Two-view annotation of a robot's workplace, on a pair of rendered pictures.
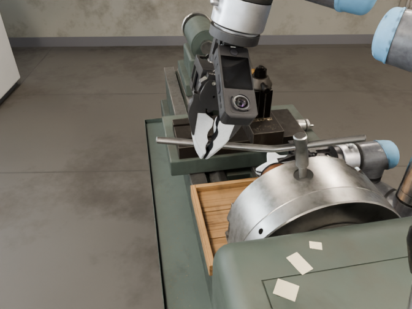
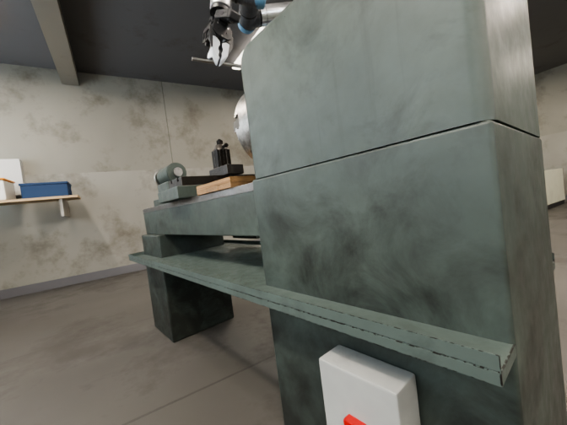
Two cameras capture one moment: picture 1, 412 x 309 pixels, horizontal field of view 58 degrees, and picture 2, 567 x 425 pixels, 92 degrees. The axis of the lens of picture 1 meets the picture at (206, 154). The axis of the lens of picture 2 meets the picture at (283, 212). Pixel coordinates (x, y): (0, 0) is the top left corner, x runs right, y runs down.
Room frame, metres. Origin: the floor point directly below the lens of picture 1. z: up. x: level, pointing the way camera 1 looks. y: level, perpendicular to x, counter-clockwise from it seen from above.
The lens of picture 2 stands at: (-0.41, 0.34, 0.78)
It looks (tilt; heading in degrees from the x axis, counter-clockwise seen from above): 2 degrees down; 330
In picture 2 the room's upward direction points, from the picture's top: 7 degrees counter-clockwise
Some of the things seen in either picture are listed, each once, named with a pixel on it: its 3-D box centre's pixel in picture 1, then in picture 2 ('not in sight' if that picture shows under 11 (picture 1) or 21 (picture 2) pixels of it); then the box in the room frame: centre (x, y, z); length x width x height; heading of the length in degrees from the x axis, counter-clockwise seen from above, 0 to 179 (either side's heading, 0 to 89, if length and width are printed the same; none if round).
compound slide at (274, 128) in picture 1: (258, 122); (225, 171); (1.07, -0.18, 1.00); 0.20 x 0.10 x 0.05; 11
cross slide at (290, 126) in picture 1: (236, 132); (213, 181); (1.09, -0.11, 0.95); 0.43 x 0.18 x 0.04; 101
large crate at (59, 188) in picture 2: not in sight; (47, 190); (4.15, 1.14, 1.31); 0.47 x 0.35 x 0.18; 92
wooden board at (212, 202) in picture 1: (262, 217); (248, 185); (0.74, -0.16, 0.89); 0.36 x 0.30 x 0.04; 101
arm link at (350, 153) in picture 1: (344, 157); not in sight; (0.75, -0.35, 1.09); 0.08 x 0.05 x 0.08; 10
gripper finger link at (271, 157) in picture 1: (273, 159); not in sight; (0.73, -0.16, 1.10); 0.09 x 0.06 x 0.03; 100
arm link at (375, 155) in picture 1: (372, 156); not in sight; (0.77, -0.43, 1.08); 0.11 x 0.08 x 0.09; 100
